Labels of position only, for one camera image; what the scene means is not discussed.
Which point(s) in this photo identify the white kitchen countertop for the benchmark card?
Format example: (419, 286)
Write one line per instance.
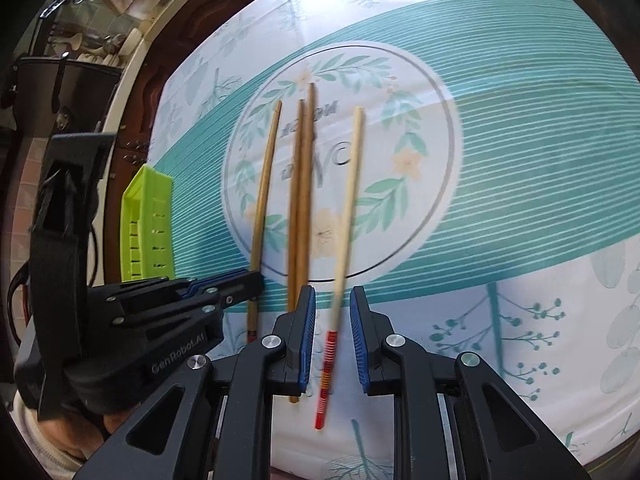
(132, 75)

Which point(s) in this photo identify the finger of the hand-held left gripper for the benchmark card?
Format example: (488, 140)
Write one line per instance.
(150, 287)
(200, 305)

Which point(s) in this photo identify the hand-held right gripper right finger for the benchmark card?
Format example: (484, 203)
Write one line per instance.
(359, 335)

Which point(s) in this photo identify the green plastic utensil tray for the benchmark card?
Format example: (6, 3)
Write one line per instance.
(145, 195)

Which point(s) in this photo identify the dark wooden base cabinets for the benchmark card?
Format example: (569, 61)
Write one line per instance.
(150, 85)

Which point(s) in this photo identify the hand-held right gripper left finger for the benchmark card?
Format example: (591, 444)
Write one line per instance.
(307, 335)

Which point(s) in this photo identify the person's left forearm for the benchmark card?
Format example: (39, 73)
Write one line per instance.
(45, 445)

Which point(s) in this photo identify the leaf print tablecloth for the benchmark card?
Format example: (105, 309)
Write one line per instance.
(500, 160)

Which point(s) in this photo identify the brown wooden chopstick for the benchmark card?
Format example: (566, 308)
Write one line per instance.
(295, 210)
(306, 185)

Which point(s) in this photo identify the hanging utensil rack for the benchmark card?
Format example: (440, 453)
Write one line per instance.
(85, 42)

